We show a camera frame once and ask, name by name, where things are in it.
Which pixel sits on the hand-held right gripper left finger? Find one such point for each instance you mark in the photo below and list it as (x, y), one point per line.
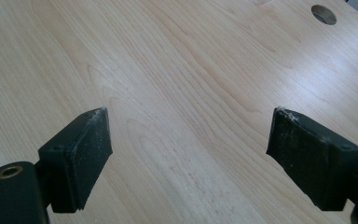
(80, 158)

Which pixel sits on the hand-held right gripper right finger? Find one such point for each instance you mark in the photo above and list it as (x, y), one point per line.
(310, 161)

